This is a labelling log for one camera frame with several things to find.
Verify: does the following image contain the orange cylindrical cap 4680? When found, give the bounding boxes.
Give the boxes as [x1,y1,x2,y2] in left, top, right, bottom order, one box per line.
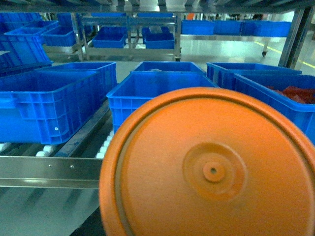
[99,87,315,236]

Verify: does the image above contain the main steel shelf rack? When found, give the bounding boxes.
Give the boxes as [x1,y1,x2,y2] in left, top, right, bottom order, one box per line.
[0,0,315,189]

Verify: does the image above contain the red parts in bin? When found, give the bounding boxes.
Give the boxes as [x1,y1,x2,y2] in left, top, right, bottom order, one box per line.
[267,86,315,104]

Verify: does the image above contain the blue bin front second-right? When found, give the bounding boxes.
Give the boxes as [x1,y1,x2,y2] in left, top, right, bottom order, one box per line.
[106,71,219,132]

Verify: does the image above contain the blue bin behind middle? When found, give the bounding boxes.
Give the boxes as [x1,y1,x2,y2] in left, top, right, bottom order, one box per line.
[133,61,206,75]

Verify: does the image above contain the blue bin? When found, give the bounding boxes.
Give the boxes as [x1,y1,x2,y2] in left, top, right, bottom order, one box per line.
[0,70,106,145]
[142,27,175,49]
[133,61,206,75]
[233,74,315,142]
[92,27,127,48]
[39,61,118,101]

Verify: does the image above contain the white roller track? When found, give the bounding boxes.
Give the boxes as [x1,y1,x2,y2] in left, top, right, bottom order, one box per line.
[95,130,114,159]

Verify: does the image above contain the blue bin behind left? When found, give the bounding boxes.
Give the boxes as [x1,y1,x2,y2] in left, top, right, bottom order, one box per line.
[39,61,118,101]

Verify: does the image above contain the far blue bin right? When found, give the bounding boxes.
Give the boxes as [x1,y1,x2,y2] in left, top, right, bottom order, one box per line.
[142,27,175,49]

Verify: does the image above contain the far blue bin left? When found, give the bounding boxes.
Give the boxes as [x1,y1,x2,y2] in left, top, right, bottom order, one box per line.
[92,27,127,48]

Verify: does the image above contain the blue bin front middle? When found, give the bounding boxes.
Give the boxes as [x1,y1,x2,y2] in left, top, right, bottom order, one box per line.
[0,70,106,145]

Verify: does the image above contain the blue bin front rightmost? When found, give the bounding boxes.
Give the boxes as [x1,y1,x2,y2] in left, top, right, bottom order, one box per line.
[233,74,315,142]

